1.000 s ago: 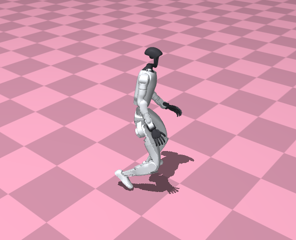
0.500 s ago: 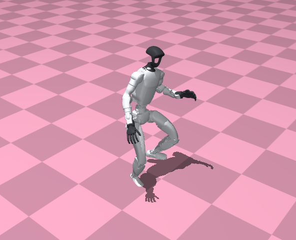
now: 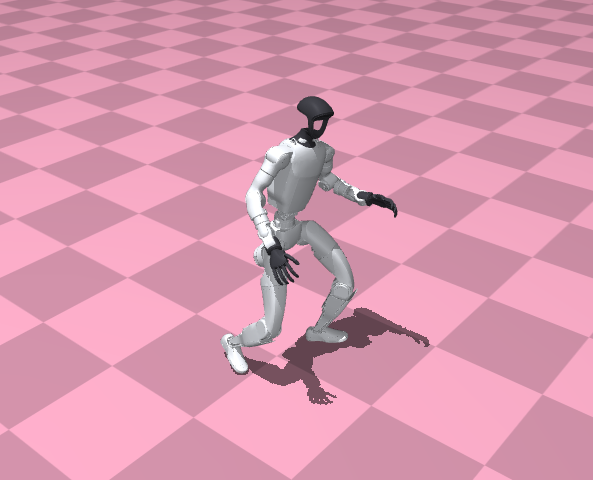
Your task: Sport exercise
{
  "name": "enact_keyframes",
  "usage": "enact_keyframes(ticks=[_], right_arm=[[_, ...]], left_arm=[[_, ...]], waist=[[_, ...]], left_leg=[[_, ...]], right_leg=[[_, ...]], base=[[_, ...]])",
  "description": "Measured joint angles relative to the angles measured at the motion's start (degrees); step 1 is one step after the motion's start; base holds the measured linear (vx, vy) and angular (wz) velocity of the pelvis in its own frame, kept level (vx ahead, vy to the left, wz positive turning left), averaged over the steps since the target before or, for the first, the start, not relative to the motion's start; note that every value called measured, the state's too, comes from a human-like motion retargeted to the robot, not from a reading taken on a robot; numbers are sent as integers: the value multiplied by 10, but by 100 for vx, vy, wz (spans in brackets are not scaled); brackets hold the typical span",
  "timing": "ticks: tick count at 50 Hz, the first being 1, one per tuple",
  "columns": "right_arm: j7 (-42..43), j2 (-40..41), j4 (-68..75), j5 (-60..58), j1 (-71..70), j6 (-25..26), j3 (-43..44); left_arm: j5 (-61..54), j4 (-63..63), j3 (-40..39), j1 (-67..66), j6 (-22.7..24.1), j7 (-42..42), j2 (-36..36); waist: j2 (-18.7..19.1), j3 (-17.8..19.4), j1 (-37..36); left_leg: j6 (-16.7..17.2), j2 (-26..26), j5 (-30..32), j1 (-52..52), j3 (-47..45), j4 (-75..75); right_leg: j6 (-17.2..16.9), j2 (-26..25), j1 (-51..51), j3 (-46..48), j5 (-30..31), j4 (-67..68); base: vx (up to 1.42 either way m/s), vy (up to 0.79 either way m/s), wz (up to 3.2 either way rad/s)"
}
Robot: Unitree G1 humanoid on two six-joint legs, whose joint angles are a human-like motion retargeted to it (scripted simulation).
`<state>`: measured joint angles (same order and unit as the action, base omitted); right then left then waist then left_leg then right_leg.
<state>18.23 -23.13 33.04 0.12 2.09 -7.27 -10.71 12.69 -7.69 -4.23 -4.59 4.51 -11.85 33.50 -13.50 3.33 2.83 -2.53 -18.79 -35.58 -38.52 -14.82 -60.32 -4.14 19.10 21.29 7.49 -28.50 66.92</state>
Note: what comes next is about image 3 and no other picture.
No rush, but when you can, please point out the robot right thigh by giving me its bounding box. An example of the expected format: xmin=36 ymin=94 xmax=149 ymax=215
xmin=254 ymin=243 xmax=287 ymax=340

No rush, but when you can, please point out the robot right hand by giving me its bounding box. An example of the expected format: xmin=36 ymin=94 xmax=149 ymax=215
xmin=264 ymin=236 xmax=300 ymax=285

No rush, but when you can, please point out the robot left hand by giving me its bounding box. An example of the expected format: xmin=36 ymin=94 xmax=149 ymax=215
xmin=357 ymin=191 xmax=397 ymax=218

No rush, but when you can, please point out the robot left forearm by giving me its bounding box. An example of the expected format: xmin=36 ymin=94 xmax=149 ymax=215
xmin=333 ymin=174 xmax=367 ymax=206

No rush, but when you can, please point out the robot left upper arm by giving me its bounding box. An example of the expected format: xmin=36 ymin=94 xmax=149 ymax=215
xmin=318 ymin=140 xmax=338 ymax=191

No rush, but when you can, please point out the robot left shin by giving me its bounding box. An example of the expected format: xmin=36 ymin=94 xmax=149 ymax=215
xmin=314 ymin=289 xmax=358 ymax=334

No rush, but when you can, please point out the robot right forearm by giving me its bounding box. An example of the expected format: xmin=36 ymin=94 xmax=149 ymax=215
xmin=246 ymin=192 xmax=276 ymax=249

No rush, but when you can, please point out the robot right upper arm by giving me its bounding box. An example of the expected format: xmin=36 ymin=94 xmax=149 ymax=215
xmin=245 ymin=145 xmax=293 ymax=208

